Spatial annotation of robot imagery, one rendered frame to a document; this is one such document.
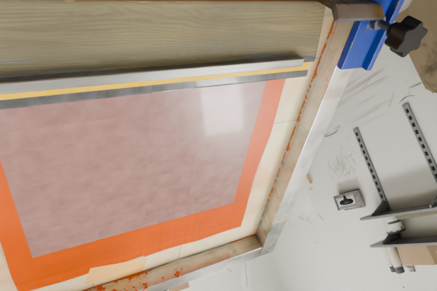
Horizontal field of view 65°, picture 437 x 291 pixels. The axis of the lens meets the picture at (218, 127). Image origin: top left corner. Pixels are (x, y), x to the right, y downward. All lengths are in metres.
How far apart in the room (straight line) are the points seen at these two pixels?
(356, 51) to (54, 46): 0.36
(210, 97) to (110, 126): 0.13
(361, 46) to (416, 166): 2.19
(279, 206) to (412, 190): 2.09
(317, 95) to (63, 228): 0.43
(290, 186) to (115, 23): 0.44
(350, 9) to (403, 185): 2.39
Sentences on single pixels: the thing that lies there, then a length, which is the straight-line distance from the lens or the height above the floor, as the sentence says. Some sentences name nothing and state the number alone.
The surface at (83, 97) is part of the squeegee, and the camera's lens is 0.37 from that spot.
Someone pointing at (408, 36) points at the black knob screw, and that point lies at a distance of 0.46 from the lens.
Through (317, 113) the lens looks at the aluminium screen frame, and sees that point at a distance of 0.55.
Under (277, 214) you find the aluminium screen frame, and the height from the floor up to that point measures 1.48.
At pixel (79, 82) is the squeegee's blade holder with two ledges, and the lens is 0.34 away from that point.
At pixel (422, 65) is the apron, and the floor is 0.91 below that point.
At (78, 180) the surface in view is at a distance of 0.50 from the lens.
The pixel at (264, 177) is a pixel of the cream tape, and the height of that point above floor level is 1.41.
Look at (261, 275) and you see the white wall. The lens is 4.45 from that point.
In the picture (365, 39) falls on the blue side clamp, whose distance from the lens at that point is 0.50.
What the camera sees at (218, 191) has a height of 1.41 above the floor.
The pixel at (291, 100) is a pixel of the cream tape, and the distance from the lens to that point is 0.55.
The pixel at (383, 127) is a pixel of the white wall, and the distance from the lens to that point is 2.75.
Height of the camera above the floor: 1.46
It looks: 15 degrees down
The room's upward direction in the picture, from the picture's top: 164 degrees clockwise
